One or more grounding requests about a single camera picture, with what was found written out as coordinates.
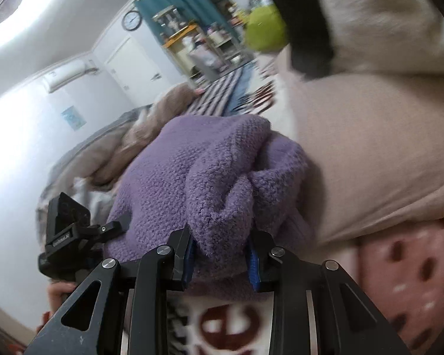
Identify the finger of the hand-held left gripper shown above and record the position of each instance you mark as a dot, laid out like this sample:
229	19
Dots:
103	228

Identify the beige pillow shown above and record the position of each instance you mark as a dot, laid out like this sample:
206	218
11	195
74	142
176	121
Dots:
373	148

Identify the round wall clock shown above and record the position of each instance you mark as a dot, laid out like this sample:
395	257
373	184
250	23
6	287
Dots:
131	20

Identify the yellow shelf rack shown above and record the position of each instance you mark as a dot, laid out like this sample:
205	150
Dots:
181	35

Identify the green plush pillow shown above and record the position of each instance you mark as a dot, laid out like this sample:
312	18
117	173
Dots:
264	29

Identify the purple knitted cardigan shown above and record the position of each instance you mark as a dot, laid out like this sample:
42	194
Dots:
207	177

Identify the white door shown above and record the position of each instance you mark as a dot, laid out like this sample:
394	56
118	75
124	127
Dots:
133	63

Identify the clear display case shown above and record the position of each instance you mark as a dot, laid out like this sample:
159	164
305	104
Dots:
166	18

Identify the black garment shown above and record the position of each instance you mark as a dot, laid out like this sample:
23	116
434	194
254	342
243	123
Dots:
303	26

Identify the striped printed blanket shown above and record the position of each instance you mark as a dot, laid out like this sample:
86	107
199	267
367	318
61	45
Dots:
222	92

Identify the small wall poster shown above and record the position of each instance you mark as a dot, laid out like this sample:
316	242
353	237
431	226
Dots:
73	117

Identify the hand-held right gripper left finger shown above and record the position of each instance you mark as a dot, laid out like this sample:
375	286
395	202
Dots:
188	259

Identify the grey and pink quilt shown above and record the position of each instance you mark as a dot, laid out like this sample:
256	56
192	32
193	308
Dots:
96	155

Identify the grey chair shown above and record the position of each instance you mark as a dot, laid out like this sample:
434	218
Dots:
203	61

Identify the person's left hand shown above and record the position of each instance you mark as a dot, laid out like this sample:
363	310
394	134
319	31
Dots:
57	296

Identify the white air conditioner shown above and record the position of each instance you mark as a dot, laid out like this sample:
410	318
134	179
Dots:
68	75

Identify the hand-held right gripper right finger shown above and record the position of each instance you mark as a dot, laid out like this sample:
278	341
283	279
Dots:
252	266

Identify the cream fluffy garment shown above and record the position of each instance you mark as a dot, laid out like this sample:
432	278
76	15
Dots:
373	18

